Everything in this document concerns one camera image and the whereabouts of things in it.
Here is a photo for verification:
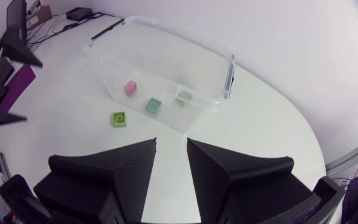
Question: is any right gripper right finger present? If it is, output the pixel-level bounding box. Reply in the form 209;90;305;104
186;138;321;224

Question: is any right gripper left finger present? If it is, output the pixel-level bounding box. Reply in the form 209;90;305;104
33;138;157;224

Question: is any clear plastic container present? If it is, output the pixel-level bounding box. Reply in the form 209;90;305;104
82;15;236;134

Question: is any black keyboard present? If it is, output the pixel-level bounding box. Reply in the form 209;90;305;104
0;57;16;90

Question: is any dark mat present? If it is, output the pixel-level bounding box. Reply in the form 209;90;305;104
0;63;37;133

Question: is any dark screen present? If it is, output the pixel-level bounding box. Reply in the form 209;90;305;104
6;0;28;42

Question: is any brown cardboard box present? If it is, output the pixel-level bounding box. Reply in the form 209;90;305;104
25;5;53;31

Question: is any lime green toy brick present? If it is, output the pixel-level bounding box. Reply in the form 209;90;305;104
111;111;127;128

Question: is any black power brick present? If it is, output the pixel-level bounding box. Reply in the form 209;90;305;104
66;7;93;22

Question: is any teal toy brick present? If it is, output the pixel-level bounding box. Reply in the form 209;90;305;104
145;97;163;115

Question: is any pink toy brick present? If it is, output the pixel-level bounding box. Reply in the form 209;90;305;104
123;80;138;97

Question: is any dark green toy brick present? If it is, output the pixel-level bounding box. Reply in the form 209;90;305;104
175;91;193;106

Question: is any black cable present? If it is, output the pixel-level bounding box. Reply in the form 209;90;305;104
28;19;88;46
91;11;115;19

